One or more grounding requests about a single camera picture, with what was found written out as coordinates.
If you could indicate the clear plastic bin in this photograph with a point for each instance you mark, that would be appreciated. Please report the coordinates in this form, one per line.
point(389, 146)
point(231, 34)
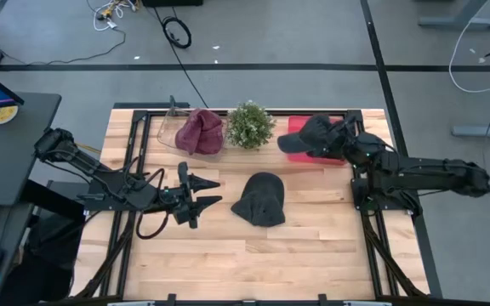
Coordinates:
point(166, 127)

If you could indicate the black box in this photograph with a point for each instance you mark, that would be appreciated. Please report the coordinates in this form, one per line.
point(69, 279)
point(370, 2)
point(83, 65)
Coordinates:
point(172, 2)

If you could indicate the black chair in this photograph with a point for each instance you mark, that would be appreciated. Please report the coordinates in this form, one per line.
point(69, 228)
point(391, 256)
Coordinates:
point(53, 255)

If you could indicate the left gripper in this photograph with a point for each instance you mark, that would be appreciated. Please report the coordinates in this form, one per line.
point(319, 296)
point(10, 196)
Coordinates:
point(183, 200)

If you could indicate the small green artificial plant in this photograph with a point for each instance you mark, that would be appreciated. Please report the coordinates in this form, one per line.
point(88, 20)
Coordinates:
point(250, 125)

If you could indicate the dark grey baseball cap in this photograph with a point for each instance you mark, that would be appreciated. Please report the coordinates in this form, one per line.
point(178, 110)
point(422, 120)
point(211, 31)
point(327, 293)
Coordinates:
point(309, 134)
point(262, 200)

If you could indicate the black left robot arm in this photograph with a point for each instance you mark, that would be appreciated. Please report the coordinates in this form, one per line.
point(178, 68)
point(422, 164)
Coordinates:
point(79, 159)

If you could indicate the red plastic tray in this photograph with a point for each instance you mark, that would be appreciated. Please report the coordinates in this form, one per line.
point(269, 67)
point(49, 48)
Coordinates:
point(309, 160)

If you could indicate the grey desk leg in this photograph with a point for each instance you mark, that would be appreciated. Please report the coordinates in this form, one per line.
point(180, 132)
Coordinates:
point(462, 19)

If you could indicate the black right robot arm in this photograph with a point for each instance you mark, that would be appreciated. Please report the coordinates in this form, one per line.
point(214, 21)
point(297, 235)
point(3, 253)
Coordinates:
point(432, 172)

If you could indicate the black low desk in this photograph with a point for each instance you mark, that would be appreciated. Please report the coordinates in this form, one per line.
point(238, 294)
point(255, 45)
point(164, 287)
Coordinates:
point(11, 238)

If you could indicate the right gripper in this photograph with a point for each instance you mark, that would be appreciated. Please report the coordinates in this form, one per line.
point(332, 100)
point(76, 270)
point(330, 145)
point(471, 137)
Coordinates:
point(364, 146)

